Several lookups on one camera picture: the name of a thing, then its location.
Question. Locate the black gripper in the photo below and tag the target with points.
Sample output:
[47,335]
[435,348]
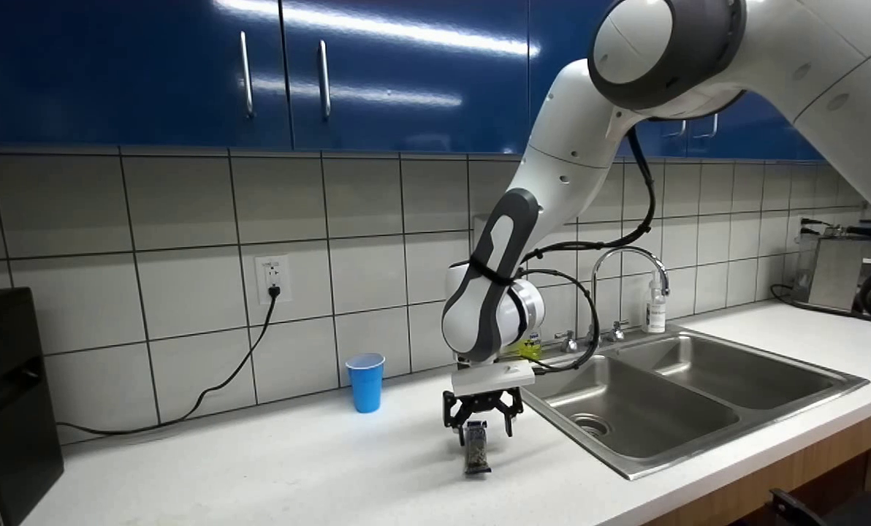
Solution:
[484,400]

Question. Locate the white wall outlet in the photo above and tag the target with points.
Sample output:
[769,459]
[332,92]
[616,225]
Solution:
[274,273]

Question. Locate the blue plastic cup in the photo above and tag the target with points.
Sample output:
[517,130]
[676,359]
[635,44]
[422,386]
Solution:
[366,384]

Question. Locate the stainless steel double sink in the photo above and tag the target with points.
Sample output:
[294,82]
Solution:
[689,418]

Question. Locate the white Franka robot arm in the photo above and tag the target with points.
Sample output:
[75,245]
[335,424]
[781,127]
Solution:
[571,148]

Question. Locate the chrome faucet knob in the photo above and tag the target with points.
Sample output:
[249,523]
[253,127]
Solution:
[569,339]
[617,330]

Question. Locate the chrome gooseneck faucet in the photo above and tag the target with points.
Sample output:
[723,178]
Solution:
[629,253]

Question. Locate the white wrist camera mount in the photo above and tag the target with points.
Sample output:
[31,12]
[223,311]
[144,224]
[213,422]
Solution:
[496,374]

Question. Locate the black chair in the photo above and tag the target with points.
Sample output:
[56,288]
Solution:
[845,510]

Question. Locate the green dish soap bottle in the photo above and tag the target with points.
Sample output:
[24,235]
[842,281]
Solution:
[525,348]

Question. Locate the clear soap bottle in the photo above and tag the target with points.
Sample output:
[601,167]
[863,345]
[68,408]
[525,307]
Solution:
[655,314]

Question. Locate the black countertop appliance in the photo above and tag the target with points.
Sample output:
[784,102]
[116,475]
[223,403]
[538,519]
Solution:
[6,411]

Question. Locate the silver countertop appliance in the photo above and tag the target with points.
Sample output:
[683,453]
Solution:
[840,273]

